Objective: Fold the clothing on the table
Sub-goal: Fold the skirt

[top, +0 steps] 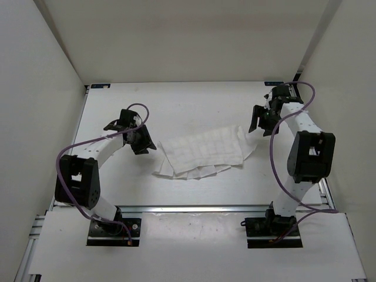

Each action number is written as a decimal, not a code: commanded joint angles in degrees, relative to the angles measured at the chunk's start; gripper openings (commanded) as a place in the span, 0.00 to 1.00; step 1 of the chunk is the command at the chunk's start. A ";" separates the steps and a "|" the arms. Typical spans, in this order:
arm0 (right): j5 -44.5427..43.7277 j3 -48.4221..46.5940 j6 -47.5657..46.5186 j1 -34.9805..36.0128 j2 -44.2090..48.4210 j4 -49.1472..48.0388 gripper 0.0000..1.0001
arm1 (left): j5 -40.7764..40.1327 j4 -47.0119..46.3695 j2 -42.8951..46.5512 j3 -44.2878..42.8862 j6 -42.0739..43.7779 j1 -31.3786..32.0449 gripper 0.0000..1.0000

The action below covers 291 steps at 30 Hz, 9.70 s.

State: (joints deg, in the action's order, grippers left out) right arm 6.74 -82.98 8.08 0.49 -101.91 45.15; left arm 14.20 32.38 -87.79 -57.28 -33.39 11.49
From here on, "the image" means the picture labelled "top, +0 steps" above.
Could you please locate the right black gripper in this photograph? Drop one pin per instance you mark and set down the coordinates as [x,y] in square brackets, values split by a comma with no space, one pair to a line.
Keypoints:
[258,111]

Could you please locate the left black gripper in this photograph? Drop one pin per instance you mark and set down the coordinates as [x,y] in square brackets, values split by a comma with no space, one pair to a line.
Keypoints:
[146,142]

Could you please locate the white fabric skirt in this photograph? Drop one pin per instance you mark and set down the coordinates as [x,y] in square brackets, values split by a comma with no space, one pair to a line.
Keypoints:
[204,154]

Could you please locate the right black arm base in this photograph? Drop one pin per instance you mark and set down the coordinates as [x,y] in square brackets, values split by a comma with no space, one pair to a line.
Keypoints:
[272,231]

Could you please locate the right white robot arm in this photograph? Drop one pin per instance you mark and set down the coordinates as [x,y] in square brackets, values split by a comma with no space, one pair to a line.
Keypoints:
[311,153]

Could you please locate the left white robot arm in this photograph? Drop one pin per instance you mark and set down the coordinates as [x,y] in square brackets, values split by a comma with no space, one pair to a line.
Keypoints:
[78,180]

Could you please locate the right blue corner label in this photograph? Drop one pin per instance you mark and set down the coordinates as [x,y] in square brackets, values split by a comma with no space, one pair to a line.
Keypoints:
[271,83]

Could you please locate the blue corner label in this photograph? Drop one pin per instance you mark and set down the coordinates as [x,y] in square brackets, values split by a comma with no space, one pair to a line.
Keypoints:
[100,86]
[271,83]

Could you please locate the left blue corner label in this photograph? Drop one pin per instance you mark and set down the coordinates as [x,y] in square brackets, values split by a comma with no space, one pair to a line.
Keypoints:
[100,86]

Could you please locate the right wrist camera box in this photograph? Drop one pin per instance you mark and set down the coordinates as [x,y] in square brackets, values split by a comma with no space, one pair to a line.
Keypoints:
[282,91]

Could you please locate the aluminium table frame rail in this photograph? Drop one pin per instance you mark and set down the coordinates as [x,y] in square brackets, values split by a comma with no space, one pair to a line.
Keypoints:
[194,209]

